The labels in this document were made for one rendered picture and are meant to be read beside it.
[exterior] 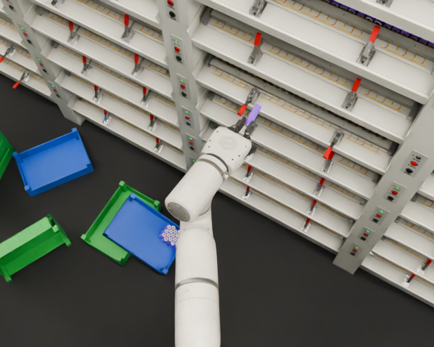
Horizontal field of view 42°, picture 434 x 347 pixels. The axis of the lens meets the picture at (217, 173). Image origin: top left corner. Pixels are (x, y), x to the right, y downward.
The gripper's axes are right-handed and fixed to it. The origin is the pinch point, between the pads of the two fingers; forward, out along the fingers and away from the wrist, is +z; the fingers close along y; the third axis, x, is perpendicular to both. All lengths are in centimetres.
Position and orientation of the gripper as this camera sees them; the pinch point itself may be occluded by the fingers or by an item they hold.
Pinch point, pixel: (244, 127)
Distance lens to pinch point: 149.3
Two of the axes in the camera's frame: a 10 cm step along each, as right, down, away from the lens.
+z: 5.1, -6.6, 5.5
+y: -8.5, -4.6, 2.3
